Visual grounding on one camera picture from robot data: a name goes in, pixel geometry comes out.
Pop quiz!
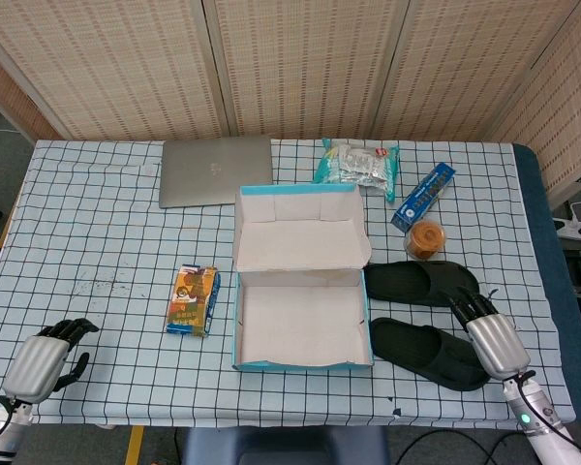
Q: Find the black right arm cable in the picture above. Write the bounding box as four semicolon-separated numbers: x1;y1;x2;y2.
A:
505;370;581;461

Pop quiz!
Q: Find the orange round jar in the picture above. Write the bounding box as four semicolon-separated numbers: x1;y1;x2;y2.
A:
403;218;447;262

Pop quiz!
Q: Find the teal plastic snack bag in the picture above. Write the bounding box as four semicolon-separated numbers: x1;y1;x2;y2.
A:
312;138;402;203

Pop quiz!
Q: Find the grey closed laptop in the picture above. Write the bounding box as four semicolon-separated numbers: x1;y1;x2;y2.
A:
158;135;275;209

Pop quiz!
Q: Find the long blue printed box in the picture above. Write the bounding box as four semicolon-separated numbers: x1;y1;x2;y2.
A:
390;162;457;233

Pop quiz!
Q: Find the black floor cable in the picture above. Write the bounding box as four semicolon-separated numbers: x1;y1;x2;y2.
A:
396;426;529;465

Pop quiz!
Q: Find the white plastic floor stand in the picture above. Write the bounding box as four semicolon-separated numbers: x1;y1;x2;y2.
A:
551;201;581;242

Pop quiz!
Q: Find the dark blue chair seat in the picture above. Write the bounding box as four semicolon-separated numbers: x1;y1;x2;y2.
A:
181;425;391;465

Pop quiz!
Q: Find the beige woven folding screen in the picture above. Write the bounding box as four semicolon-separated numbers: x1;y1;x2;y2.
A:
0;0;581;204

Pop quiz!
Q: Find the yellow floor tape strip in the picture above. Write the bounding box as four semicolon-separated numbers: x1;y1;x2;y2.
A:
124;425;146;465

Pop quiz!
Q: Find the dark blue padded table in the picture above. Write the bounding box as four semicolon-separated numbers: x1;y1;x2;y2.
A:
512;143;581;420

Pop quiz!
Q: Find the orange printed small carton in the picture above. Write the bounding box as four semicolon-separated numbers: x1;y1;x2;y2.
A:
164;263;221;338

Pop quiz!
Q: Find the open blue cardboard shoe box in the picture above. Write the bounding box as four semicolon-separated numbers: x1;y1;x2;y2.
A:
230;182;375;373

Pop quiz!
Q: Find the blue checked tablecloth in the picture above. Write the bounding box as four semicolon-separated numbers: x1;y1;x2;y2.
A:
0;139;577;430

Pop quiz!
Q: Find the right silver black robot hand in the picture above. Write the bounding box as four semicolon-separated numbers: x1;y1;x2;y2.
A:
445;285;534;383

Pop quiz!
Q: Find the black rubber slipper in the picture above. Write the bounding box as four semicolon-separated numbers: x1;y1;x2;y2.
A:
370;317;493;391
362;260;480;307

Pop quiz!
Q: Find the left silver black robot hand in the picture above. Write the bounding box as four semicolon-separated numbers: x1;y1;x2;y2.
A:
2;317;101;406

